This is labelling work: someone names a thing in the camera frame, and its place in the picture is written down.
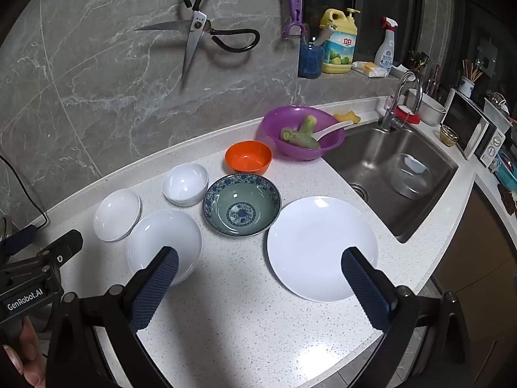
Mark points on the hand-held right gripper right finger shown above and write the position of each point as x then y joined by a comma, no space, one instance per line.
363,291

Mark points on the yellow white sponge pack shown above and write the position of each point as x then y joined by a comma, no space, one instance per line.
369,68

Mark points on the person's left hand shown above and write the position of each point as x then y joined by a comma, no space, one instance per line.
30,351

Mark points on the blue patterned ceramic bowl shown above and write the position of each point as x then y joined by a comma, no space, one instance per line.
242,210

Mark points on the bundle of chopsticks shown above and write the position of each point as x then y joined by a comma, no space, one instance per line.
472,72

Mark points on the yellow sponge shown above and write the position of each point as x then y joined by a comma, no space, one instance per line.
349,117

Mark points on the red round lid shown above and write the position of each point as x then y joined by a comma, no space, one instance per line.
406,113

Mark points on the white microwave oven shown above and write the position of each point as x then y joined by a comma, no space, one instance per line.
464,125

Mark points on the orange bowl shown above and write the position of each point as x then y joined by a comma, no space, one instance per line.
248,157

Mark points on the clear glass bowl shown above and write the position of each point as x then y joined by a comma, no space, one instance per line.
404,186

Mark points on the white spray bottle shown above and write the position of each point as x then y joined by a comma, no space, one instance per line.
384,58

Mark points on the white metal pot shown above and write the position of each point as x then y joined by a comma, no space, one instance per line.
432,113

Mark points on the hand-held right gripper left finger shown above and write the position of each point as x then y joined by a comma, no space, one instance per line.
155,287

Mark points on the blue white chopstick holder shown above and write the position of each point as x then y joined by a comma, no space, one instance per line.
466,88

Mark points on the large white plate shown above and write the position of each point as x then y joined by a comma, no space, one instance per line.
315,242

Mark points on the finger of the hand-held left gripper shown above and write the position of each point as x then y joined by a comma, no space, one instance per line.
60,246
20,238

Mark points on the purple peeler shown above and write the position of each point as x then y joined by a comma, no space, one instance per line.
295,8

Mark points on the small white plate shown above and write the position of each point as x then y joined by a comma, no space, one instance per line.
117,214

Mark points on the blue cup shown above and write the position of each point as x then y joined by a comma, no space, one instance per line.
310,62

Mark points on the white bowl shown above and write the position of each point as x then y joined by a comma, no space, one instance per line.
183,186

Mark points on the small glass cup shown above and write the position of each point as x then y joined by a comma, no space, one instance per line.
448,135

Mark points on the stainless steel sink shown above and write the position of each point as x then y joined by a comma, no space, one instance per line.
363,161

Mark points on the medium white plate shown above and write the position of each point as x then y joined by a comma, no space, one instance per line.
161,230

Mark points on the white plastic spoon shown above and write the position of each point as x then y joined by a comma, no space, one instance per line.
335,128

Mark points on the purple plastic basin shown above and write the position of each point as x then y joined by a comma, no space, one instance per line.
291,148

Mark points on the green vegetable piece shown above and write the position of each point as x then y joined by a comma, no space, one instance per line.
301,139
309,124

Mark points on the yellow dish soap bottle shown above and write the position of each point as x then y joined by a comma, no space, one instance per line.
339,54

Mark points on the chrome faucet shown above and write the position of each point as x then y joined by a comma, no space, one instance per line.
389,119

